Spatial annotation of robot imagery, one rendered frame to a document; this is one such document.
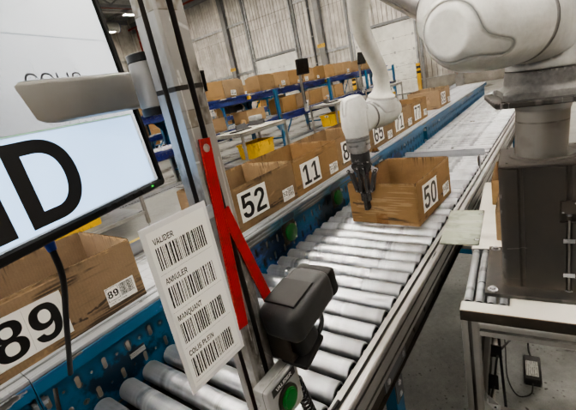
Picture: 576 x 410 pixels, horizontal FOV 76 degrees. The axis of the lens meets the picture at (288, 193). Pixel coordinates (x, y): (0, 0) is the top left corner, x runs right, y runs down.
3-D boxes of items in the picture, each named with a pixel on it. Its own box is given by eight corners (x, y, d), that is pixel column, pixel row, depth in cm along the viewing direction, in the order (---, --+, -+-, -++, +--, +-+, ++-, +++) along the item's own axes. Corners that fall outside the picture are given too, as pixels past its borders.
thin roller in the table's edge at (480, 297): (483, 301, 92) (489, 250, 114) (474, 300, 93) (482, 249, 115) (483, 308, 92) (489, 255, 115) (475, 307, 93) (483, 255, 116)
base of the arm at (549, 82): (573, 83, 92) (574, 59, 91) (609, 90, 73) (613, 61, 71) (489, 93, 99) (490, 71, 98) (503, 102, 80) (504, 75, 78)
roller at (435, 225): (445, 228, 136) (447, 219, 140) (323, 221, 168) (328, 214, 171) (447, 238, 139) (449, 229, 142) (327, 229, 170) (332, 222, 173)
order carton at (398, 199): (420, 226, 140) (415, 183, 135) (351, 221, 159) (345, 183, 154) (452, 192, 167) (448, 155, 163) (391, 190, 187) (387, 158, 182)
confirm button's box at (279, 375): (279, 437, 48) (268, 396, 47) (261, 428, 50) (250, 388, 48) (307, 398, 53) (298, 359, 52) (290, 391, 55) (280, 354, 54)
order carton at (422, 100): (413, 125, 279) (411, 103, 275) (376, 129, 297) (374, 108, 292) (428, 117, 309) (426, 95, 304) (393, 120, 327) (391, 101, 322)
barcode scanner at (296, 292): (350, 316, 57) (334, 260, 53) (313, 378, 49) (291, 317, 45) (314, 307, 61) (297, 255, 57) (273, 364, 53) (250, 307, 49)
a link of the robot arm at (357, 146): (363, 138, 135) (365, 154, 136) (373, 133, 142) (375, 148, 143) (341, 140, 140) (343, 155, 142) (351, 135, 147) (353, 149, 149)
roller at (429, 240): (438, 254, 129) (435, 244, 127) (313, 241, 161) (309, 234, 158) (441, 243, 132) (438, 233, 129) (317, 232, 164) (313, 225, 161)
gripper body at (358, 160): (345, 154, 142) (349, 177, 145) (365, 153, 137) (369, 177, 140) (353, 149, 148) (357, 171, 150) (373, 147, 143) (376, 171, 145)
